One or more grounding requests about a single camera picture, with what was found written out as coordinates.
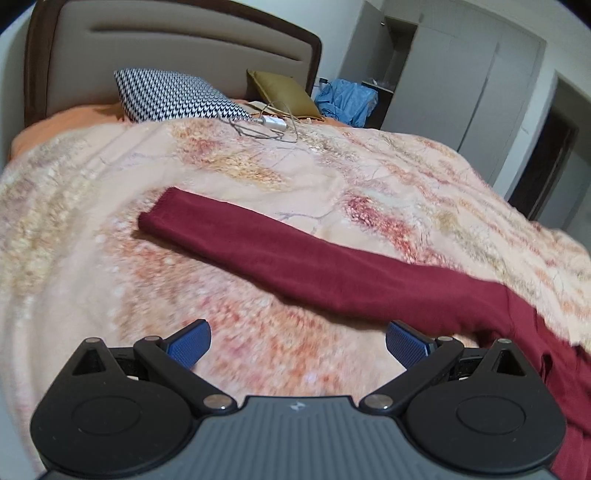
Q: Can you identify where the blue cloth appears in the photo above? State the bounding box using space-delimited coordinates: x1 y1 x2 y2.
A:
314 78 378 127

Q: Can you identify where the dark nightstand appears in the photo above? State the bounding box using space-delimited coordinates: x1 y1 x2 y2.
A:
360 80 394 131

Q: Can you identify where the white wardrobe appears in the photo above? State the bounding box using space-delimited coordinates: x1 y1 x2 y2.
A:
339 0 546 153

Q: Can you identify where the grey charger cable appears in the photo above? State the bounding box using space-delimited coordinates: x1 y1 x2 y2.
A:
217 99 302 144

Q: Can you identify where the floral peach blanket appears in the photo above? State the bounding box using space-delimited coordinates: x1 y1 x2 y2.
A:
0 115 591 467

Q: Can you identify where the dark red garment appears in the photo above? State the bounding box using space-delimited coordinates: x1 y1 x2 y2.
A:
137 187 591 480

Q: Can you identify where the black white houndstooth pillow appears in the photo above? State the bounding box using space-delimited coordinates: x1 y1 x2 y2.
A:
113 68 254 123

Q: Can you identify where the olive green pillow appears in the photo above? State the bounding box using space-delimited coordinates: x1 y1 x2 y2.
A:
246 69 325 121

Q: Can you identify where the beige padded headboard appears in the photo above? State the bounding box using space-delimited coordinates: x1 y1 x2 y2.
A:
24 0 322 127

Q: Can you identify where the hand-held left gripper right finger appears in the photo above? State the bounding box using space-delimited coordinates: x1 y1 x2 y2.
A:
359 320 530 415

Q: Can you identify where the orange bed sheet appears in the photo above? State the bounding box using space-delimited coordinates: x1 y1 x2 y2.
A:
10 99 352 162

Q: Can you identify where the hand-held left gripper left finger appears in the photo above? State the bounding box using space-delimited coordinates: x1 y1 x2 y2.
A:
69 318 238 415

